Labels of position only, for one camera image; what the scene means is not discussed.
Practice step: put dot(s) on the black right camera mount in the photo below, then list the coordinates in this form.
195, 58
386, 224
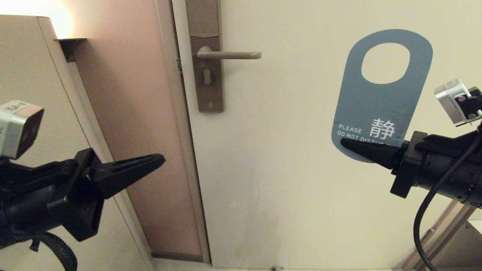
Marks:
452, 141

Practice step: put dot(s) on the brown metal lock plate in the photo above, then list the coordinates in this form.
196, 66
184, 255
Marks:
205, 94

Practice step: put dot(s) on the cream white door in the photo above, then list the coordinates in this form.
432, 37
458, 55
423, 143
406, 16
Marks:
282, 169

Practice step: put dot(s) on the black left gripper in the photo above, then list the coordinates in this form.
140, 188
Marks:
81, 210

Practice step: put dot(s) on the closet frame hinge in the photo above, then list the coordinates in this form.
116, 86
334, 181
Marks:
431, 235

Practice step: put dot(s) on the white and blue door hanger sign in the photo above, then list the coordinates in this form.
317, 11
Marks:
376, 101

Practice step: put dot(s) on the brown closet frame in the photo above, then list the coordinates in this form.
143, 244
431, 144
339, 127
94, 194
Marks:
452, 222

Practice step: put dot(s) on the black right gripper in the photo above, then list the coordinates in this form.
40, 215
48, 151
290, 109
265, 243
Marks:
408, 169

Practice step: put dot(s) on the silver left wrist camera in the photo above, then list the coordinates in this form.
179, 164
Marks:
20, 128

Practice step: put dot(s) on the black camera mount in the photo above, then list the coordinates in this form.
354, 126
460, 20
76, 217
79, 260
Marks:
34, 173
452, 141

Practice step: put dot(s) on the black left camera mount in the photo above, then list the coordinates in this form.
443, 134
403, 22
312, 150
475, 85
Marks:
34, 173

